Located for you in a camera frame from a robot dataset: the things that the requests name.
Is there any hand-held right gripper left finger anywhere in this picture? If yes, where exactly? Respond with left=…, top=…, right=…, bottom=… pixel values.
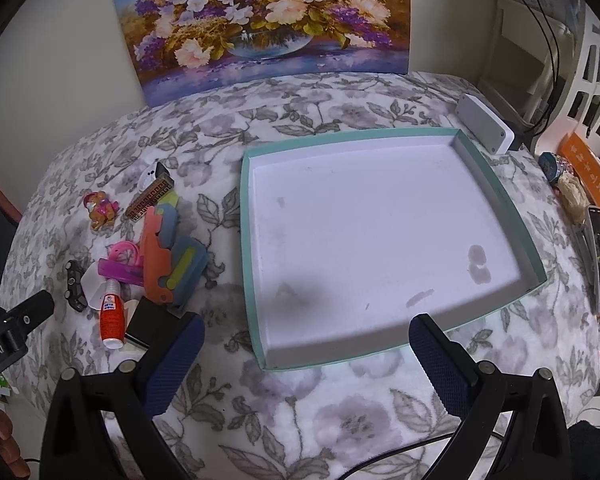
left=40, top=312, right=206, bottom=480

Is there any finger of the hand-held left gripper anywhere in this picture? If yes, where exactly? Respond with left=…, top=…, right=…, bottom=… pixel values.
left=2, top=289, right=56, bottom=333

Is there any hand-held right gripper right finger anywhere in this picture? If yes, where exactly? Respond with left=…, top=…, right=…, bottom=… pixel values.
left=409, top=313, right=573, bottom=480

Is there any black toy car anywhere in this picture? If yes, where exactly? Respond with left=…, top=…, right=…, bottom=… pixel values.
left=64, top=260, right=88, bottom=313

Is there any black charger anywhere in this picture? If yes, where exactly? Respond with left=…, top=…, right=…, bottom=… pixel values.
left=125, top=296, right=182, bottom=352

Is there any glue bottle with orange label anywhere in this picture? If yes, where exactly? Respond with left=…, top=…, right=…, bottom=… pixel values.
left=99, top=280, right=127, bottom=351

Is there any blue and orange toy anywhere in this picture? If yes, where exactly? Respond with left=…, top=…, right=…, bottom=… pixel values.
left=166, top=235, right=211, bottom=311

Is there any pink toy dog figure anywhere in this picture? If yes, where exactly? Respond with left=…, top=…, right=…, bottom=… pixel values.
left=83, top=191, right=121, bottom=232

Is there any teal cardboard tray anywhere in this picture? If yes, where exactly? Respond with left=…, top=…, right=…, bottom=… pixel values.
left=240, top=127, right=548, bottom=372

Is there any brown patterned bar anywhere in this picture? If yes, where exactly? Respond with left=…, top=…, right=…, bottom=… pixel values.
left=125, top=172, right=176, bottom=222

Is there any person's left hand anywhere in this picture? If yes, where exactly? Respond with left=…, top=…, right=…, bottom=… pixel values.
left=0, top=407, right=32, bottom=480

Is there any grey floral blanket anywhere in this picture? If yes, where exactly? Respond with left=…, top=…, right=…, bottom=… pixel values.
left=0, top=71, right=600, bottom=480

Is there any beige cloth bundle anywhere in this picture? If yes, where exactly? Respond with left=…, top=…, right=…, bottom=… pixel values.
left=557, top=177, right=590, bottom=224

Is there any blue tape roll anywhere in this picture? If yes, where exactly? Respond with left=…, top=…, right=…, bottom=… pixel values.
left=539, top=151, right=578, bottom=182

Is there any white rectangular device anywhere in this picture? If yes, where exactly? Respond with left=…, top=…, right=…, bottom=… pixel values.
left=455, top=94, right=516, bottom=156

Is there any white shelf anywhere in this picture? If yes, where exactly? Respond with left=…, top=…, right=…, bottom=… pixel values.
left=480, top=0, right=581, bottom=128

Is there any white lattice rack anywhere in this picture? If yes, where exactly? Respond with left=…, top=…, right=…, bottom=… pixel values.
left=530, top=5, right=600, bottom=161

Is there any floral painting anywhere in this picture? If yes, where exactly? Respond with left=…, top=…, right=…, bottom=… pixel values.
left=110, top=0, right=412, bottom=108

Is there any black cable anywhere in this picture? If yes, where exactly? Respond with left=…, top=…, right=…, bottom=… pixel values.
left=505, top=0, right=596, bottom=136
left=300, top=430, right=511, bottom=480

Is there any pink ring toy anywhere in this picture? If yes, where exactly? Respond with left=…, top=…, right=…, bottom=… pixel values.
left=105, top=241, right=143, bottom=268

